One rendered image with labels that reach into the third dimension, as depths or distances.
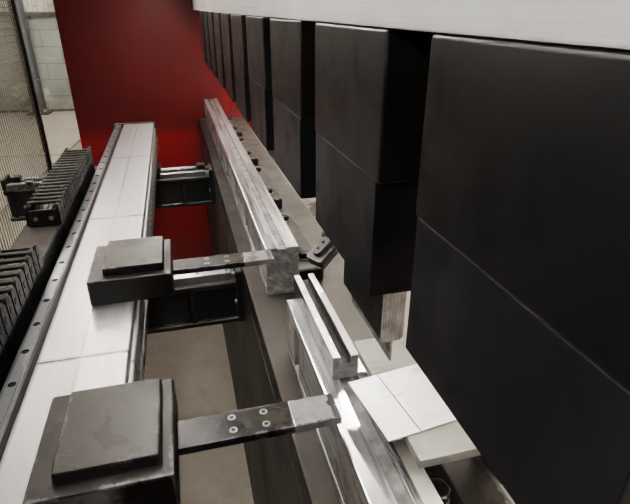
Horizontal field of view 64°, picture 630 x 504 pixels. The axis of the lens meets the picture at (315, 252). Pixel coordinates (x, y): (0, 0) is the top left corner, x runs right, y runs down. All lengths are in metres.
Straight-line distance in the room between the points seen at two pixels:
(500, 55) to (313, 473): 0.51
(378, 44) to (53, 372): 0.50
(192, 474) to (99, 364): 1.21
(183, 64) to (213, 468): 1.71
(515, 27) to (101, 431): 0.41
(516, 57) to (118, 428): 0.40
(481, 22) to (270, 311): 0.73
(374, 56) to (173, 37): 2.24
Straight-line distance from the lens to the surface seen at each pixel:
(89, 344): 0.68
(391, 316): 0.42
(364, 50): 0.32
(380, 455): 0.52
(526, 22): 0.19
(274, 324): 0.86
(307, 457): 0.64
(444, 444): 0.50
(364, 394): 0.53
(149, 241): 0.80
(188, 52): 2.53
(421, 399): 0.53
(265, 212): 1.06
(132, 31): 2.53
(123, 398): 0.50
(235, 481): 1.78
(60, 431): 0.51
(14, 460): 0.56
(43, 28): 8.36
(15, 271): 0.77
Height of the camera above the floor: 1.35
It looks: 26 degrees down
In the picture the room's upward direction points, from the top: straight up
